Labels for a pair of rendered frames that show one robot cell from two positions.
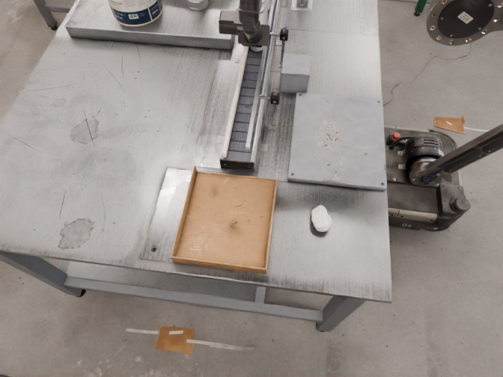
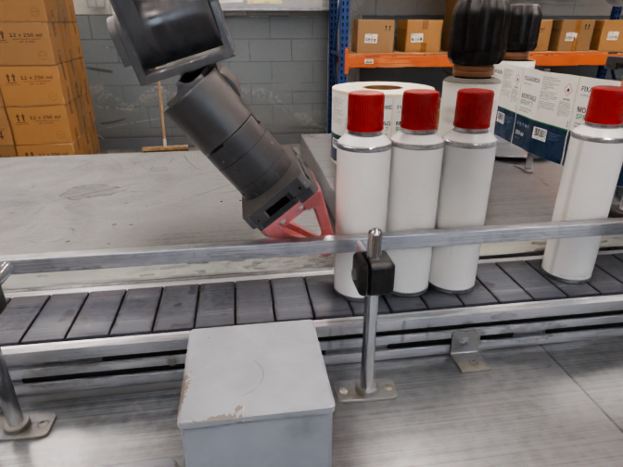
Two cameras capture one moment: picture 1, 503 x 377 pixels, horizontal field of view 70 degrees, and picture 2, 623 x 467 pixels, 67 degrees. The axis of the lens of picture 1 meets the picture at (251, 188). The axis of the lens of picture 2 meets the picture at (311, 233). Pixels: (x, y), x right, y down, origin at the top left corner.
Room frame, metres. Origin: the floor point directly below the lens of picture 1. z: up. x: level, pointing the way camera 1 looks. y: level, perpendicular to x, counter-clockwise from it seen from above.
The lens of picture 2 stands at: (0.94, -0.44, 1.14)
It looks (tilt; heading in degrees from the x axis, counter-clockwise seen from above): 24 degrees down; 72
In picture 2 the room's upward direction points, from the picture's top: straight up
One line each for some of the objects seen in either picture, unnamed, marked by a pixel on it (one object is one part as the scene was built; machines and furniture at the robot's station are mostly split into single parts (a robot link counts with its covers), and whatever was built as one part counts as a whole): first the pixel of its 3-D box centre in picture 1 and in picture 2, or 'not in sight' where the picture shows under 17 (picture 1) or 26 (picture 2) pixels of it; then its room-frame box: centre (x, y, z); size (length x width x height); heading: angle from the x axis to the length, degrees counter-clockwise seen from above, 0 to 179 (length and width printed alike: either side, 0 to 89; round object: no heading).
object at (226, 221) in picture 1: (227, 215); not in sight; (0.45, 0.07, 0.85); 0.30 x 0.26 x 0.04; 170
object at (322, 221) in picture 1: (321, 218); not in sight; (0.43, -0.20, 0.85); 0.08 x 0.07 x 0.04; 151
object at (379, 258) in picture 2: (277, 45); (362, 303); (1.09, -0.11, 0.91); 0.07 x 0.03 x 0.16; 80
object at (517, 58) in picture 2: not in sight; (511, 75); (1.70, 0.47, 1.04); 0.09 x 0.09 x 0.29
